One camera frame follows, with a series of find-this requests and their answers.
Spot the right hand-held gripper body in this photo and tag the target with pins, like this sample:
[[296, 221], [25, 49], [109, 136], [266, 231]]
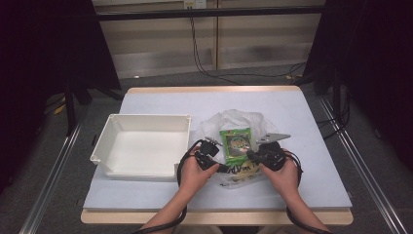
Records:
[[271, 156]]

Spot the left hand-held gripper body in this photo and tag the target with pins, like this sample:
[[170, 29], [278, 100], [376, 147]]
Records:
[[207, 151]]

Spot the green snack packet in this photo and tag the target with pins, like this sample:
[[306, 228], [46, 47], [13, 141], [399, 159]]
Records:
[[237, 143]]

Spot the clear printed plastic bag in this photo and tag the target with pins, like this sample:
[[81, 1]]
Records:
[[233, 118]]

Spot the white plastic bin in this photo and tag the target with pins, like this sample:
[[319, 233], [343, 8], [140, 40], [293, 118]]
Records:
[[146, 146]]

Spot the person's right hand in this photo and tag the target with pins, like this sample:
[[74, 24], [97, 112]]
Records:
[[287, 182]]

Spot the person's left hand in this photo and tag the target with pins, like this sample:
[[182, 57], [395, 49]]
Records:
[[193, 178]]

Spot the wooden table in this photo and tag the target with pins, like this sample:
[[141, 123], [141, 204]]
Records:
[[211, 218]]

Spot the black horizontal bar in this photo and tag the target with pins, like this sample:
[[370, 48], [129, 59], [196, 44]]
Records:
[[211, 13]]

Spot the black metal stand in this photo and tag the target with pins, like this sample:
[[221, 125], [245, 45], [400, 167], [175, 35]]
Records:
[[70, 110]]

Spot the black curtain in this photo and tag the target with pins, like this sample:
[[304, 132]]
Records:
[[39, 48], [373, 48]]

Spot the yellow floor tape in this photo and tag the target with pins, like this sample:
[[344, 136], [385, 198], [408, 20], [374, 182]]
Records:
[[59, 109]]

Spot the metal floor rail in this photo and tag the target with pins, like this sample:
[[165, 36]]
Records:
[[373, 182], [48, 182]]

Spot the white wall socket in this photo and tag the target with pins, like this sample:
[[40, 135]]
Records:
[[195, 4]]

